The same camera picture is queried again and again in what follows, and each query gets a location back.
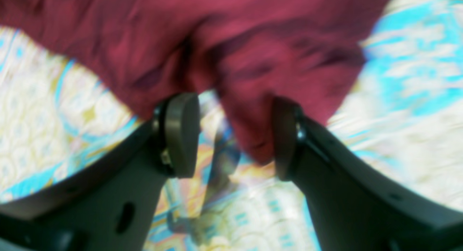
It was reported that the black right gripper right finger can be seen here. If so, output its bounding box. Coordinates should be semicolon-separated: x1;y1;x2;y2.
271;97;463;251

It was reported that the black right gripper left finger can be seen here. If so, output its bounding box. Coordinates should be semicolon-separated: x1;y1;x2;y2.
0;93;200;251

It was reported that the maroon t-shirt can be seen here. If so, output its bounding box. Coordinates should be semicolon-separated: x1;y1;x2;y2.
1;0;390;163

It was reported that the patterned tablecloth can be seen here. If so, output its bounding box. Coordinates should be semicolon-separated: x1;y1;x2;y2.
1;0;462;251

